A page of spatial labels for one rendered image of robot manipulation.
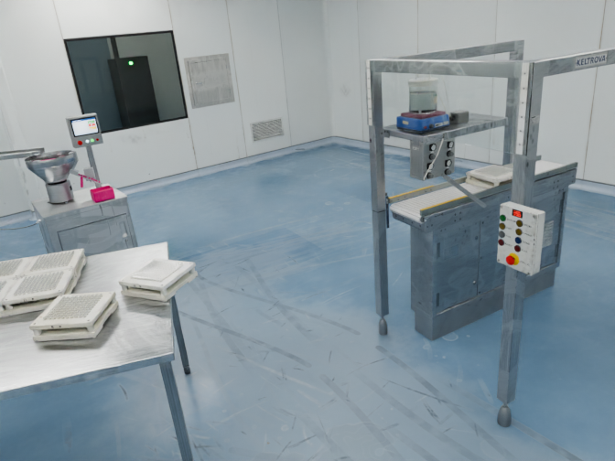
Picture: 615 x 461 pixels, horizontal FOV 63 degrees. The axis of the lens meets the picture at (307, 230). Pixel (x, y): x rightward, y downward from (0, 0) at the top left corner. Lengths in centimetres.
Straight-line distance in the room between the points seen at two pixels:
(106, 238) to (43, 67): 311
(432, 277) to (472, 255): 33
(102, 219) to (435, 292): 261
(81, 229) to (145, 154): 319
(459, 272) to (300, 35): 589
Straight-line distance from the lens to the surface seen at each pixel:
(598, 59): 237
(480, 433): 274
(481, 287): 342
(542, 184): 346
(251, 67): 788
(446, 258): 307
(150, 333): 205
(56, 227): 421
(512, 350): 250
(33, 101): 690
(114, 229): 431
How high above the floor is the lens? 189
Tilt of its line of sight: 22 degrees down
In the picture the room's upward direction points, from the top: 5 degrees counter-clockwise
